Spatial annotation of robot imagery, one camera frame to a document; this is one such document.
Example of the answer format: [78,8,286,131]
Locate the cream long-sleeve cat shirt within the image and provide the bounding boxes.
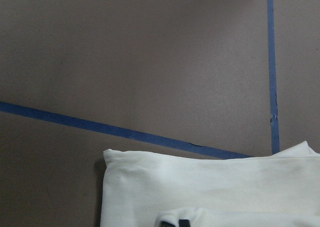
[100,142,320,227]

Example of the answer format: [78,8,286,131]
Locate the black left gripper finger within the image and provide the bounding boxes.
[160,219,191,227]

